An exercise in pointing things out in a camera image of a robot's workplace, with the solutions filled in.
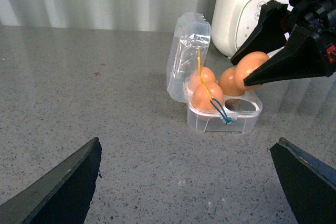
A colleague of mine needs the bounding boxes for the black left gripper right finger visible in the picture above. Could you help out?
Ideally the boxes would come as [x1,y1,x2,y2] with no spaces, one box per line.
[270,137,335,223]

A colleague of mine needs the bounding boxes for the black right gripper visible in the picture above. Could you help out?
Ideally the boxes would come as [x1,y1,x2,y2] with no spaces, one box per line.
[230,0,335,87]

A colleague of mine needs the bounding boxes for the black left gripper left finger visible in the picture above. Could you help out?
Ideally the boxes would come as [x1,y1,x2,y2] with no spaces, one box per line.
[1,137,102,223]

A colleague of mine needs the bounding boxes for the brown egg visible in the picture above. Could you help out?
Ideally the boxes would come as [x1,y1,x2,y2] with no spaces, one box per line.
[235,51,269,91]

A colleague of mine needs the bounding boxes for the brown egg box right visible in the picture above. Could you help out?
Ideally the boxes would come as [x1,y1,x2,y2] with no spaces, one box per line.
[218,67,245,97]

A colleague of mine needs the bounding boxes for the brown egg box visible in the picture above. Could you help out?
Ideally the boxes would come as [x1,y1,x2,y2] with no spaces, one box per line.
[191,82,225,111]
[218,67,245,97]
[188,67,216,92]

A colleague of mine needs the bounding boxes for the brown egg box back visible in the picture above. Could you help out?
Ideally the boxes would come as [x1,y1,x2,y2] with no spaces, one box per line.
[188,67,216,92]

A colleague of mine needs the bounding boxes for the brown egg box front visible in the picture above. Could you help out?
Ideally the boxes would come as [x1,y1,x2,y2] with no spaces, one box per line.
[191,82,225,111]

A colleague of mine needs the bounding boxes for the clear plastic egg box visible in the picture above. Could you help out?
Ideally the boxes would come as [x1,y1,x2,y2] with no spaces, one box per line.
[166,12,263,133]

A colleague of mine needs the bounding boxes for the white soy milk maker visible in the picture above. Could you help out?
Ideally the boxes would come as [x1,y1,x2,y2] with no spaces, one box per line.
[211,0,289,58]

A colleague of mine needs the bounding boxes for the yellow rubber band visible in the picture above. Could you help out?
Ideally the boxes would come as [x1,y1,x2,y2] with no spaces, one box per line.
[197,46,214,102]

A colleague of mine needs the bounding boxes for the blue rubber band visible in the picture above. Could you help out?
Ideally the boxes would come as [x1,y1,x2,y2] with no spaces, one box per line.
[210,98,233,124]

